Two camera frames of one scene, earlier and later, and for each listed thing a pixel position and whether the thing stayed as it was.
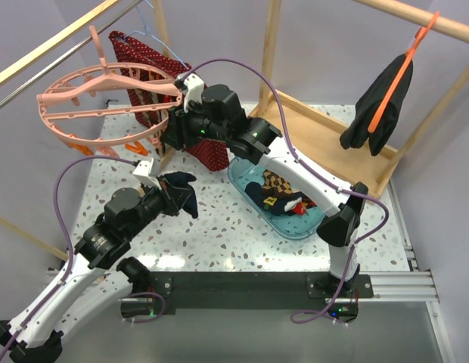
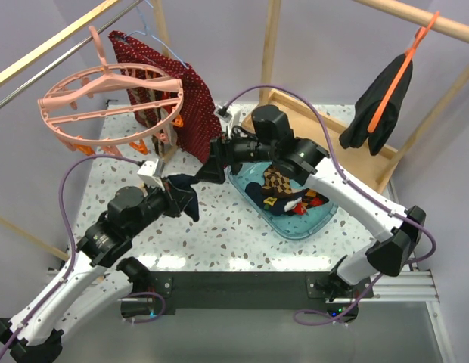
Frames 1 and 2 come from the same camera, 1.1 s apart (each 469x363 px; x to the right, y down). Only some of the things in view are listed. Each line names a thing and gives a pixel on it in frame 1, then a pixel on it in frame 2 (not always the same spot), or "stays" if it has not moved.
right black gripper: (178, 128) → (222, 153)
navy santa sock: (180, 179) stays
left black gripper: (174, 197) stays
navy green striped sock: (254, 190) stays
